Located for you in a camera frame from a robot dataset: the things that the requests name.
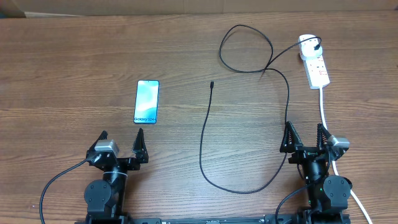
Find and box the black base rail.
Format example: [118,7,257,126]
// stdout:
[76,214,351,224]

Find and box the white power strip cord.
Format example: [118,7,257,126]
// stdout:
[318,86,374,224]

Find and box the black USB charging cable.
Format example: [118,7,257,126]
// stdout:
[199,24,322,195]

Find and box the brown cardboard backdrop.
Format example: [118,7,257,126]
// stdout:
[1,0,397,17]

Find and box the white power strip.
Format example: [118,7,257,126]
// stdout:
[303,56,330,89]

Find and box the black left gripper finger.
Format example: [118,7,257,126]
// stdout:
[132,128,147,159]
[94,130,108,146]

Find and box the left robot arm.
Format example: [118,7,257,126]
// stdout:
[84,129,149,223]

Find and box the white charger plug adapter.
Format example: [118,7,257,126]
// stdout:
[298,34,323,61]

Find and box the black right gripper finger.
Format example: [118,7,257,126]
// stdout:
[280,121,303,152]
[317,123,331,149]

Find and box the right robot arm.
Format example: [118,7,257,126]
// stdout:
[274,121,353,223]

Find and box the Galaxy S24 smartphone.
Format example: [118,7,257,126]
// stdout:
[134,80,160,124]

